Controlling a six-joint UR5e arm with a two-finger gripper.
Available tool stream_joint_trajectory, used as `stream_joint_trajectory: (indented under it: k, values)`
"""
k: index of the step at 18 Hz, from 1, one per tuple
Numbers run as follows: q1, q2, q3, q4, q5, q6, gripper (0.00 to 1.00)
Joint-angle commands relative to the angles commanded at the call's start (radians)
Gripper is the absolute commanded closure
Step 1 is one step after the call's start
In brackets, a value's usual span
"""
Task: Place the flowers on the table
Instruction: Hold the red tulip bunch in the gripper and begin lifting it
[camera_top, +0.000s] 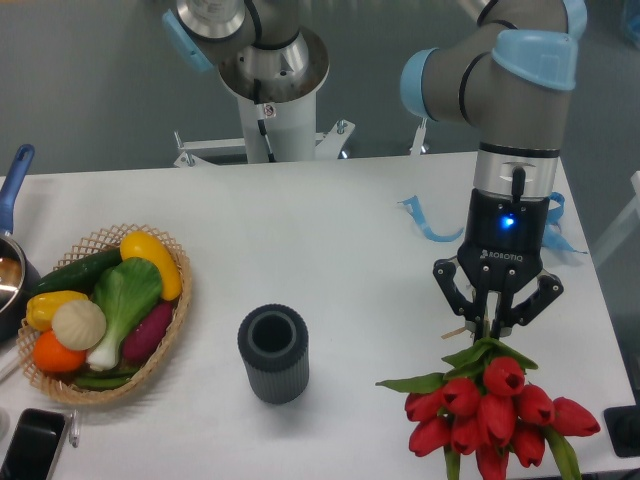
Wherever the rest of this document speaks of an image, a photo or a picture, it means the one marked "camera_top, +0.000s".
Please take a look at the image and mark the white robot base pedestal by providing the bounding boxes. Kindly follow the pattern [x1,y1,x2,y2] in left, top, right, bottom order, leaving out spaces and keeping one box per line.
[172,27,431,169]

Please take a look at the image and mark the orange fruit toy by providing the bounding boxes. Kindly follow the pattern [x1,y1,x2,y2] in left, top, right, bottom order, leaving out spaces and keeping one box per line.
[32,330,86,373]

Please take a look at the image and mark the dark grey ribbed vase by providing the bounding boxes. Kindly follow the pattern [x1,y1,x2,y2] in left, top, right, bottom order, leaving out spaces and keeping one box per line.
[237,304,309,405]

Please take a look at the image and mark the black smartphone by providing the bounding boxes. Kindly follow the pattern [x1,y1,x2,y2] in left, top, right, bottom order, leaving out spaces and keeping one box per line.
[1,408,67,480]

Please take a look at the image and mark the red tulip bouquet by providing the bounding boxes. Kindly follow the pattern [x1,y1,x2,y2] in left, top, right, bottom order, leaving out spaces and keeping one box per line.
[379,334,601,479]

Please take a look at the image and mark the blue ribbon strip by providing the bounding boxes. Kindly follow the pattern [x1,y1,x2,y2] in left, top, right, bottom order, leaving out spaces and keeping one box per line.
[400,191,587,254]

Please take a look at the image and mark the green pea pod toy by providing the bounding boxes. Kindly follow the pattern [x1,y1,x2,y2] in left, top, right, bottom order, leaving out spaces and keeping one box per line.
[74,368,138,391]

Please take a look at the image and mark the blue handled saucepan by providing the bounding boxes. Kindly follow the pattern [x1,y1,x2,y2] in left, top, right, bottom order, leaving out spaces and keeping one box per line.
[1,144,40,341]

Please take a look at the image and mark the woven wicker basket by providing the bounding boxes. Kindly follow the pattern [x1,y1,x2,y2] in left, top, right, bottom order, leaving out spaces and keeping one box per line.
[16,224,192,405]

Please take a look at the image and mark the yellow bell pepper toy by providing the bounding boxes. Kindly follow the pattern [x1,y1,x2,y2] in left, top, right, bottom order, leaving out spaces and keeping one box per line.
[26,290,89,332]

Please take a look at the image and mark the purple sweet potato toy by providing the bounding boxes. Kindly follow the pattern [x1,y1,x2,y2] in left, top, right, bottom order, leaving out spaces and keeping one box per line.
[122,302,173,364]

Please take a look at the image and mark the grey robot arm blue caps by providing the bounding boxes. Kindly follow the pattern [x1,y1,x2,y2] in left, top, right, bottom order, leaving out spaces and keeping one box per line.
[162,1,586,338]

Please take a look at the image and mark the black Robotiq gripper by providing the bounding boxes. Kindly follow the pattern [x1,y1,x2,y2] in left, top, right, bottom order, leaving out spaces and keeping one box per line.
[433,189,564,336]

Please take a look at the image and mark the green cucumber toy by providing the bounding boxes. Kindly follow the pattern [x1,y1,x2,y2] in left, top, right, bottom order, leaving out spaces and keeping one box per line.
[31,249,122,296]

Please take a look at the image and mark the cream steamed bun toy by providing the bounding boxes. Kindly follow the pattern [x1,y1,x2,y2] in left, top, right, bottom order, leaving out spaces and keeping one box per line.
[51,300,106,351]

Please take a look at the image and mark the small metal clip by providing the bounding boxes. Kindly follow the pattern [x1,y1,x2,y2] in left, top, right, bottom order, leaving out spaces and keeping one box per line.
[68,409,81,448]

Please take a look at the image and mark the green bok choy toy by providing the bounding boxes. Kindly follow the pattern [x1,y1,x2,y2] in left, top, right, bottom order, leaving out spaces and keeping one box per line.
[87,258,162,372]

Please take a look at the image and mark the white frame at right edge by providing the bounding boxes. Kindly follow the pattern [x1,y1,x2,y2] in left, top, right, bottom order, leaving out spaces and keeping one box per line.
[591,171,639,268]

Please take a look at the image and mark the black device at right edge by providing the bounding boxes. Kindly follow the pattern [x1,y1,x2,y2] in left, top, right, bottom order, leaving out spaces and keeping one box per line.
[604,405,639,458]

